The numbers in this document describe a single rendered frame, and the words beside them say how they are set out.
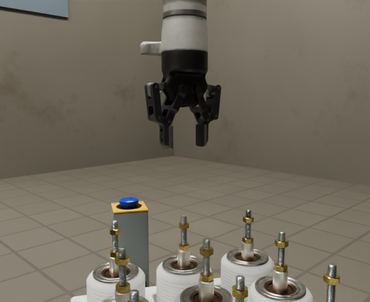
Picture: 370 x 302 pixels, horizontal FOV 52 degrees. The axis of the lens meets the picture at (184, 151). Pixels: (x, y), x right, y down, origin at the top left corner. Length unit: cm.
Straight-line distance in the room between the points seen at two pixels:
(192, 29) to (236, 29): 262
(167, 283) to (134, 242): 17
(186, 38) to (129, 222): 39
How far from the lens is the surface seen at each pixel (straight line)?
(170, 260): 69
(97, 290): 64
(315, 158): 281
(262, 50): 304
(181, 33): 59
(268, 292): 60
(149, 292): 75
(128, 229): 79
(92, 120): 315
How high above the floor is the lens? 53
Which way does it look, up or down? 8 degrees down
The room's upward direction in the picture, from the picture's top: straight up
